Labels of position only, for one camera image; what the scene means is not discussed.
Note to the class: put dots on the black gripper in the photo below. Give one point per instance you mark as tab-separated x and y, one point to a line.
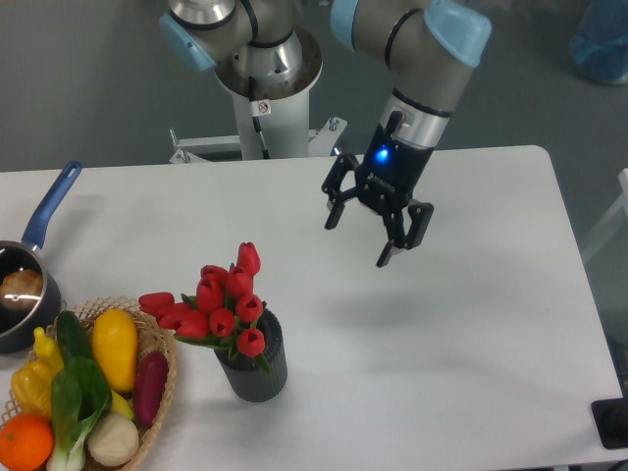
389	171

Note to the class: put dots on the red tulip bouquet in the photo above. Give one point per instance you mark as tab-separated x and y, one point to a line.
224	314

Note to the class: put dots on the dark grey ribbed vase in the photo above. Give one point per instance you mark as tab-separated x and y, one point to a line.
257	380

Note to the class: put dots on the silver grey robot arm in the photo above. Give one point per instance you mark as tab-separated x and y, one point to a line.
432	48

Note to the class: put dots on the blue translucent container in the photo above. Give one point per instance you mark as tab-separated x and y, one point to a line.
598	48

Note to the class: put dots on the purple eggplant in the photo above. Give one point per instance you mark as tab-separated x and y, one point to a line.
149	386

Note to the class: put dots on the yellow squash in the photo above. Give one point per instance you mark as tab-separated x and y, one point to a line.
114	346

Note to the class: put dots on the black device at edge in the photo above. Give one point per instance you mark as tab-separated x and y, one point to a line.
611	421

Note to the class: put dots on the woven wicker basket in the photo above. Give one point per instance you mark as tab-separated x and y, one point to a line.
150	338

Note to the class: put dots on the small yellow fruit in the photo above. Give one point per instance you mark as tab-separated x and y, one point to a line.
121	406

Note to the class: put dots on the green bok choy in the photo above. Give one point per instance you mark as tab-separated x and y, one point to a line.
79	396

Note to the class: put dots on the beige round mushroom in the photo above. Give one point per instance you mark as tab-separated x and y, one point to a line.
114	440

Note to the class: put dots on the brown bread bun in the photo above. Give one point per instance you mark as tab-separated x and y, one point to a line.
21	290

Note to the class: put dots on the yellow bell pepper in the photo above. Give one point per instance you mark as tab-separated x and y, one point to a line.
31	387

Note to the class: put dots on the orange fruit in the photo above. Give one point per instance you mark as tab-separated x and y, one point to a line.
26	442

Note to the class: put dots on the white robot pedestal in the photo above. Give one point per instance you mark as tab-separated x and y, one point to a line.
270	90

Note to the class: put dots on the white frame at right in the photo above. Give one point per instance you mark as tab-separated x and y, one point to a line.
607	225

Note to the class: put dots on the blue handled saucepan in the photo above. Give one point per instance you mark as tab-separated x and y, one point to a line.
17	326

